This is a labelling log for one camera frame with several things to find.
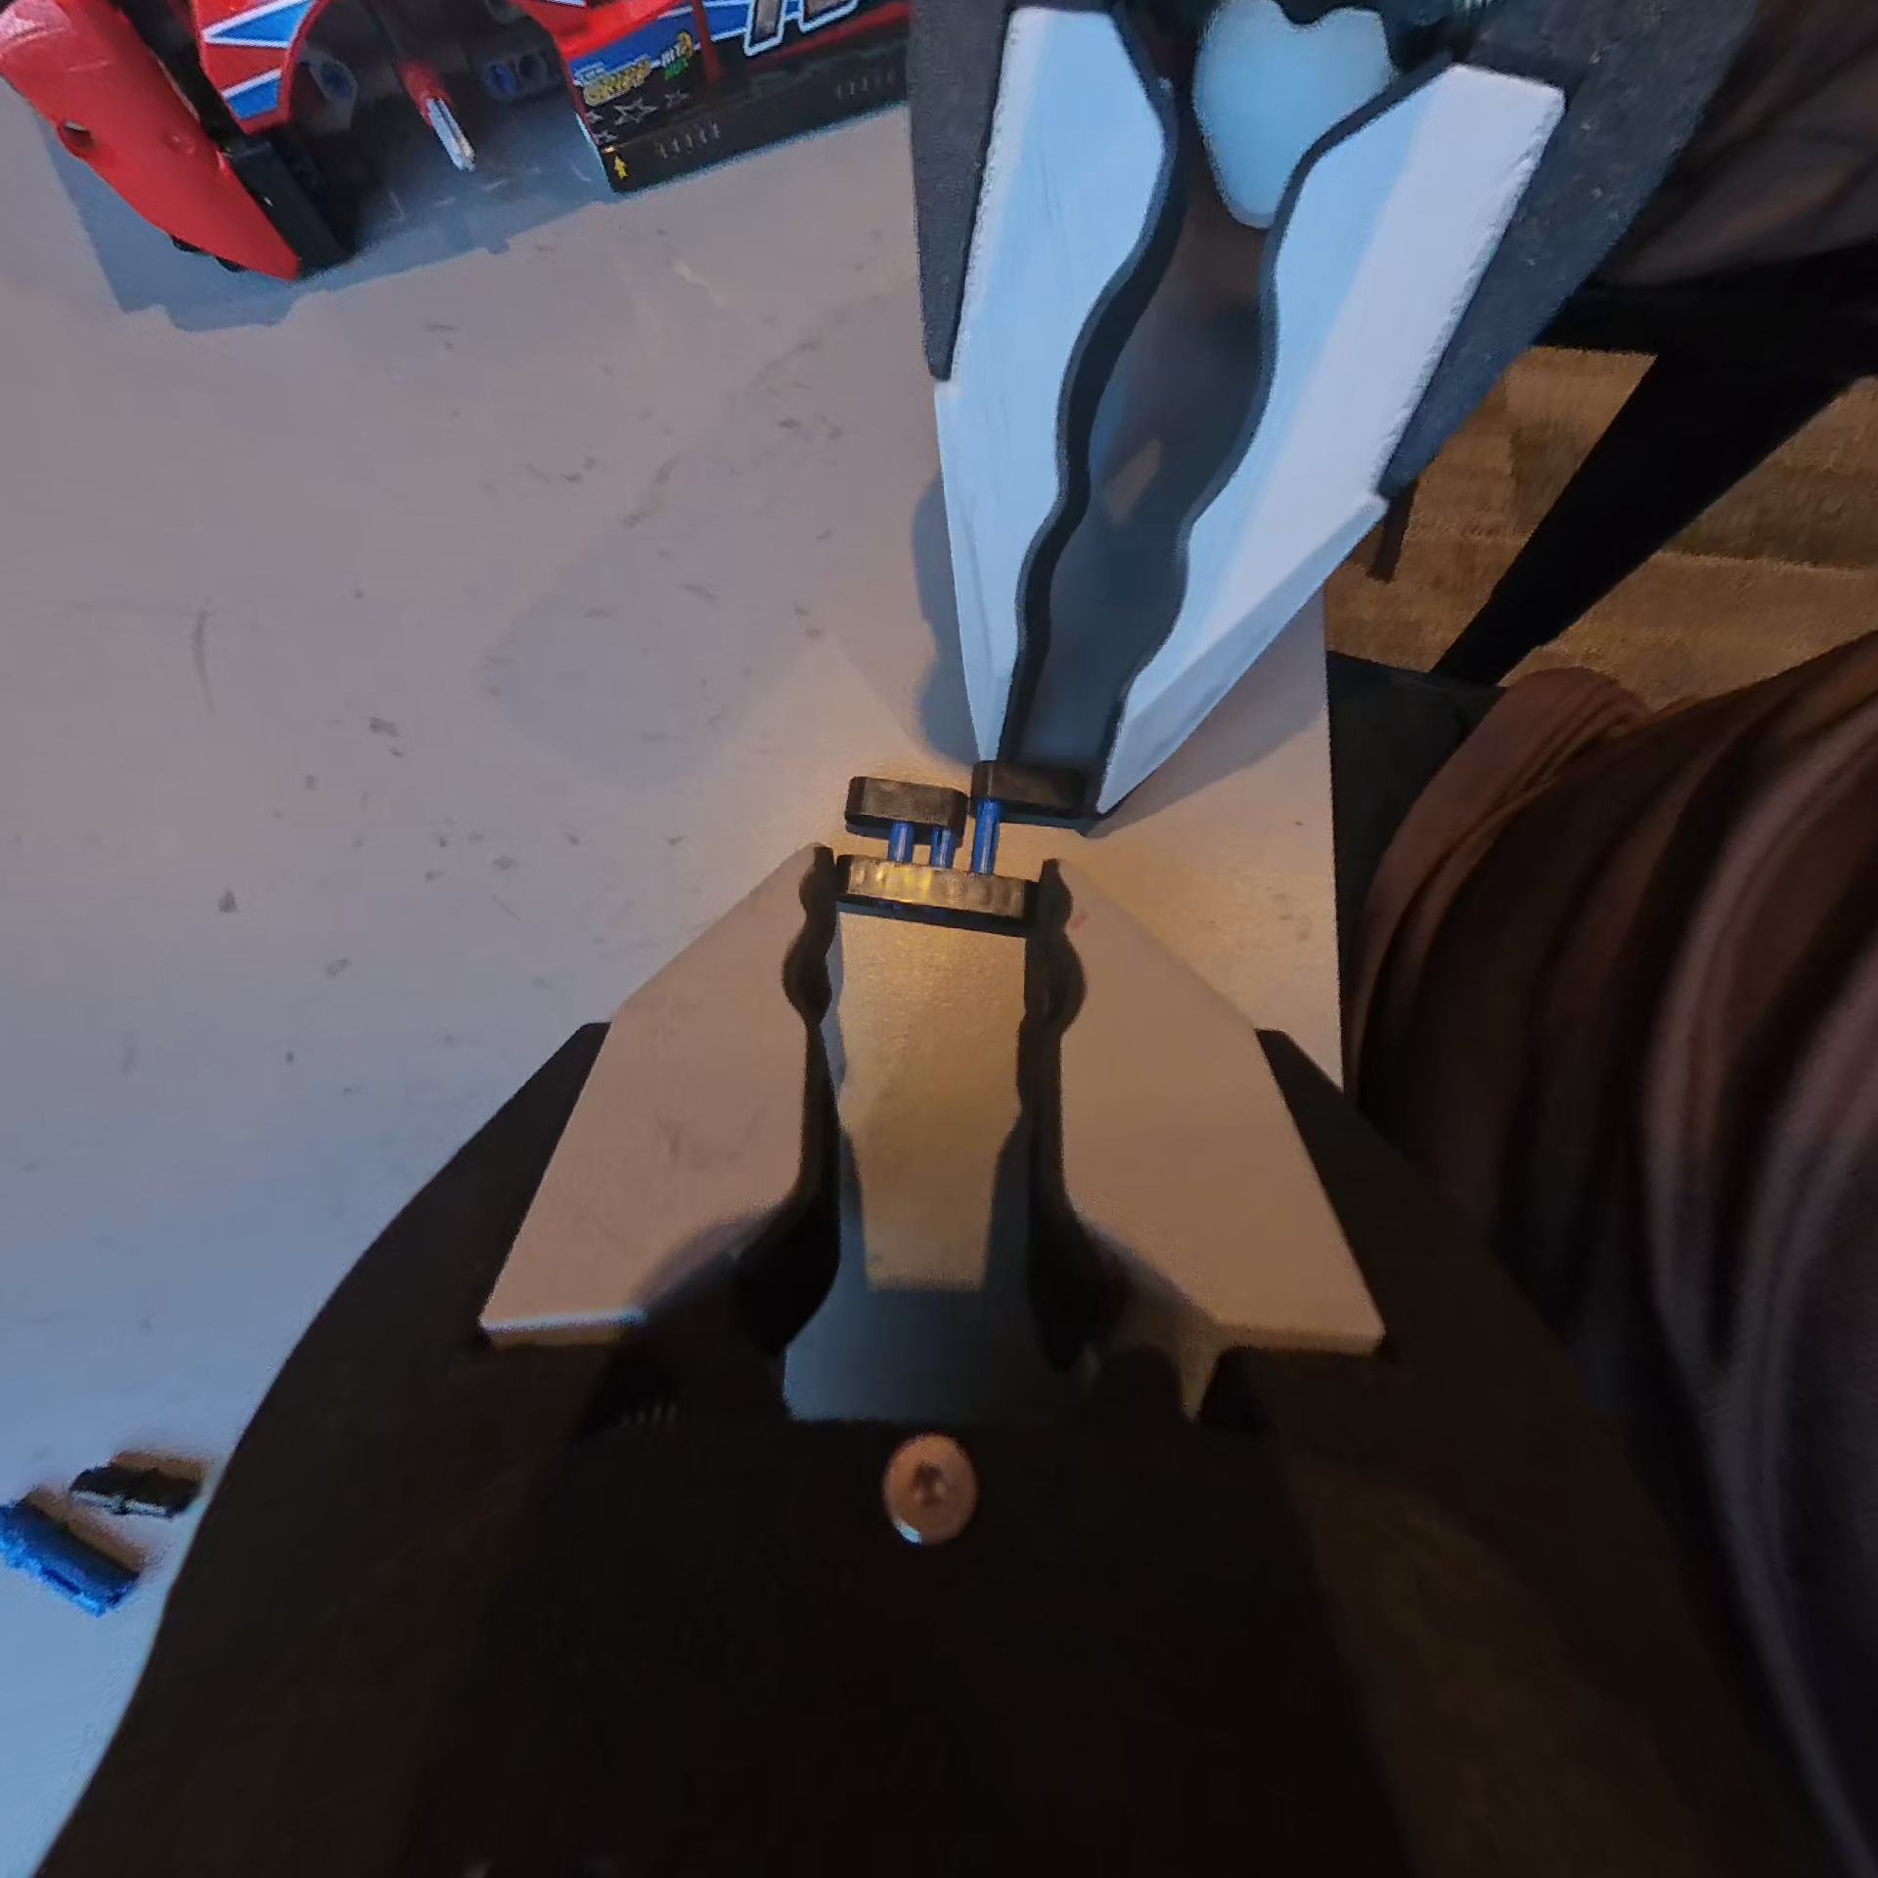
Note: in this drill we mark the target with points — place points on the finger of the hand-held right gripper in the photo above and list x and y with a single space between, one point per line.
1365 338
1043 294

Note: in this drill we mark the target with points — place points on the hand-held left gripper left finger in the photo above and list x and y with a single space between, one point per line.
661 1159

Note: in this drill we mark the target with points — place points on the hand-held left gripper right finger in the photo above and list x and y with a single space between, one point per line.
1218 1173

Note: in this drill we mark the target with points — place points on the long black brick beam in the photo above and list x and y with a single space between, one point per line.
939 895

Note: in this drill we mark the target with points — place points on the small black brick beam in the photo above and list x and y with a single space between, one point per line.
1035 788

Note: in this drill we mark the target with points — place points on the short black brick beam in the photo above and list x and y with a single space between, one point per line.
902 801

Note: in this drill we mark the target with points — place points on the white desk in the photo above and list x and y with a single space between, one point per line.
441 585

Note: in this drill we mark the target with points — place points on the black mesh office chair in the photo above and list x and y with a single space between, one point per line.
1564 528

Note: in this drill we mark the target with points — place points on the person's brown sweater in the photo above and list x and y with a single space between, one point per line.
1686 1173

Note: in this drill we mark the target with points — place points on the black brick pin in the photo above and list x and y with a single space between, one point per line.
139 1485

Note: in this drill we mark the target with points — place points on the red white blue toy car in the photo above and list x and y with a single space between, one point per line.
190 117

